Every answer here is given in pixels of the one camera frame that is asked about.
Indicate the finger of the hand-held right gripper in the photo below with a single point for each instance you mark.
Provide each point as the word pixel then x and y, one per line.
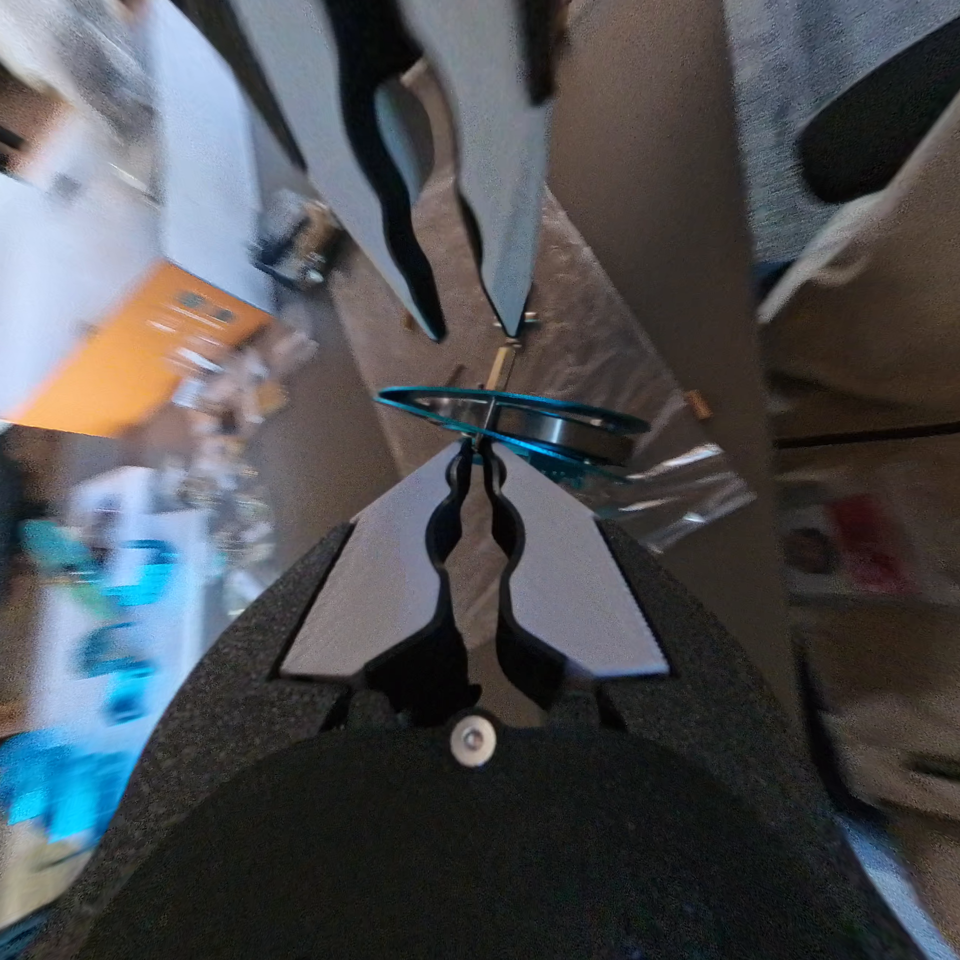
pixel 495 150
pixel 315 112

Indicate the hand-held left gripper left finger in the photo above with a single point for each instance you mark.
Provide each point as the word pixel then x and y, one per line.
pixel 360 600

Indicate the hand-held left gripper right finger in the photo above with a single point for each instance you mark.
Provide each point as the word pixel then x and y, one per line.
pixel 585 600

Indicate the teal round turntable base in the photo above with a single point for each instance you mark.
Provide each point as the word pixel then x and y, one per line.
pixel 585 442

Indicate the pile of small parts bags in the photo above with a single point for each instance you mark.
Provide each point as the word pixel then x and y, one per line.
pixel 240 450

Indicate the large clear plastic bag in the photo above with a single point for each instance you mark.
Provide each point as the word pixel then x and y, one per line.
pixel 600 337

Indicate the long loose brass standoff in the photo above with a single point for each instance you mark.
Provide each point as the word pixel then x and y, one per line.
pixel 502 367

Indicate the short loose brass standoff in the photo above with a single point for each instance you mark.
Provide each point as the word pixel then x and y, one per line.
pixel 699 405

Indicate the orange cardboard box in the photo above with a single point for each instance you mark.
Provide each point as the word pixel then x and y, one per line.
pixel 112 360

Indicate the person's beige jacket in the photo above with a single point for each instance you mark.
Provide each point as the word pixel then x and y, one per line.
pixel 862 337

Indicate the black chair armrest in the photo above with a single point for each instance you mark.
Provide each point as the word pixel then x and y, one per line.
pixel 877 142

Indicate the blue perforated bracket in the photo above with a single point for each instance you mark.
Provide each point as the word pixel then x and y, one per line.
pixel 142 574

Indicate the blue angled bracket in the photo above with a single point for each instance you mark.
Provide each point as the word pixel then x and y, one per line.
pixel 112 649

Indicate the blue U bracket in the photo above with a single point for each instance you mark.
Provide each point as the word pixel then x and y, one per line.
pixel 127 701

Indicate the blue long round-end bracket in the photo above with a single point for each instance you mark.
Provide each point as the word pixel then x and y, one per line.
pixel 52 787

